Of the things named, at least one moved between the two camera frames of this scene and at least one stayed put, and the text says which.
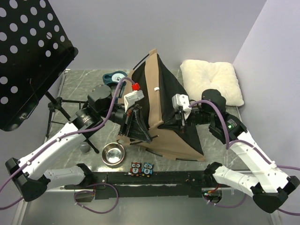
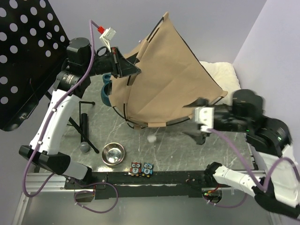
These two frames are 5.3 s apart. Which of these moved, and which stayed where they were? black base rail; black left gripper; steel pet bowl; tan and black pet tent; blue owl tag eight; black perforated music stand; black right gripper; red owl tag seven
Moved: black right gripper; tan and black pet tent; black left gripper
Stayed: red owl tag seven; black base rail; blue owl tag eight; black perforated music stand; steel pet bowl
